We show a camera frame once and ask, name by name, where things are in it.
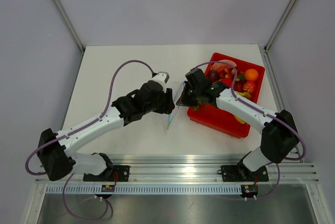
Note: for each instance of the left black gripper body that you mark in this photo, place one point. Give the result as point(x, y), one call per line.
point(162, 105)

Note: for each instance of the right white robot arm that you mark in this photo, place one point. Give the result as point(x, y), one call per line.
point(278, 132)

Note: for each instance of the left circuit board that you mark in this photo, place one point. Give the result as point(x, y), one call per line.
point(108, 188)

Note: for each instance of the aluminium rail frame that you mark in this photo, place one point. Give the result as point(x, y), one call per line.
point(200, 169)

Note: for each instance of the circuit board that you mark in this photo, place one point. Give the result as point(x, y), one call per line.
point(108, 188)
point(249, 190)

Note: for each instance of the red plastic tray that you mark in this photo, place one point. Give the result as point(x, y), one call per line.
point(220, 120)

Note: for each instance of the right aluminium corner post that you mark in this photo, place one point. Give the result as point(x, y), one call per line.
point(283, 18)

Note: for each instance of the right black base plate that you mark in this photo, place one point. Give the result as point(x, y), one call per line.
point(230, 173)

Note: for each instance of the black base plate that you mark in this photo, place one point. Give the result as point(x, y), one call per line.
point(230, 173)
point(119, 173)

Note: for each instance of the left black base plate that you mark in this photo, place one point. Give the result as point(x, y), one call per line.
point(119, 173)

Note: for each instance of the aluminium corner post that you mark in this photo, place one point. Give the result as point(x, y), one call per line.
point(69, 26)
point(283, 18)

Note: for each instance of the orange fruit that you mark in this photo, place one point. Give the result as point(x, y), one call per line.
point(251, 75)

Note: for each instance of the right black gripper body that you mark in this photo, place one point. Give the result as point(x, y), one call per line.
point(190, 96)

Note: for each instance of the watermelon slice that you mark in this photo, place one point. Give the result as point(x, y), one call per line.
point(222, 65)

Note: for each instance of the white slotted cable duct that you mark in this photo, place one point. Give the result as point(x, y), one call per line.
point(124, 189)

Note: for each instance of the red tomato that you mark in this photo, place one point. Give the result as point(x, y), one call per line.
point(227, 81)

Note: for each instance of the clear zip top bag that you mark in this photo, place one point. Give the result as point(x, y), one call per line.
point(177, 95)

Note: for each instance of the lychee bunch with leaf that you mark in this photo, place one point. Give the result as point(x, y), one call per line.
point(231, 73)

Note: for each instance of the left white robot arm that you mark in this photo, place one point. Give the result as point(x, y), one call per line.
point(58, 151)

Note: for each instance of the left aluminium corner post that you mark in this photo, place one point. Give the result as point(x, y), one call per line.
point(69, 26)

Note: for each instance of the yellow banana bunch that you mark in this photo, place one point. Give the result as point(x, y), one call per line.
point(242, 115)

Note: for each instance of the right circuit board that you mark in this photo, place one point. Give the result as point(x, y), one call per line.
point(249, 190)

